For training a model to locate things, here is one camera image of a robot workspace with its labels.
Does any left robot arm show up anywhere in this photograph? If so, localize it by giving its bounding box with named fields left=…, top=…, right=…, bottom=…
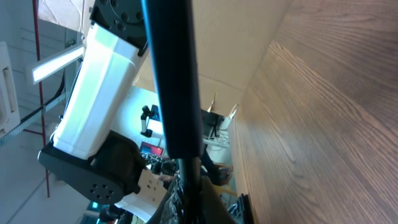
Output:
left=38, top=0, right=152, bottom=221

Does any smartphone with blue screen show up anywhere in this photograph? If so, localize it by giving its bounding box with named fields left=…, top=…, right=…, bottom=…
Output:
left=142, top=0, right=203, bottom=159

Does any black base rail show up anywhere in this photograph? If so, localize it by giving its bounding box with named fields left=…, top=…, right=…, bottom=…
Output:
left=228, top=194, right=254, bottom=224

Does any background computer monitor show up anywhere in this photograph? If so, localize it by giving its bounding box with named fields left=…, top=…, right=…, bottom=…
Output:
left=140, top=142, right=164, bottom=156

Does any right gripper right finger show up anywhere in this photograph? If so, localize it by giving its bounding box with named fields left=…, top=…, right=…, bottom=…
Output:
left=200, top=176, right=235, bottom=224

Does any ceiling light fixture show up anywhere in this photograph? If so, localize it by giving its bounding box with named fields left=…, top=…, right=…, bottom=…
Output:
left=25, top=44, right=85, bottom=85

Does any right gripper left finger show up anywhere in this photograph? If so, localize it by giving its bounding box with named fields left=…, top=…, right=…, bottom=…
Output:
left=147, top=177, right=185, bottom=224

